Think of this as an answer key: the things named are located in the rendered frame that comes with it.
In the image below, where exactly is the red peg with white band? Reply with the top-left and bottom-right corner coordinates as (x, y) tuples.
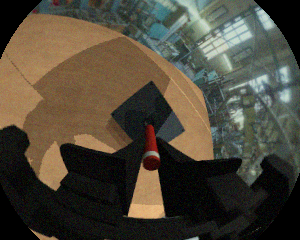
(143, 125), (161, 171)

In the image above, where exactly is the grey sloped panel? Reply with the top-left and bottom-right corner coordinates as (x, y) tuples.
(110, 81), (186, 143)

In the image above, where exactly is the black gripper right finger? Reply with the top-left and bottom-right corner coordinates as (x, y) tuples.
(155, 137), (243, 219)

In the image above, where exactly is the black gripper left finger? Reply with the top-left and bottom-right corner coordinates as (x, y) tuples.
(59, 136), (146, 216)

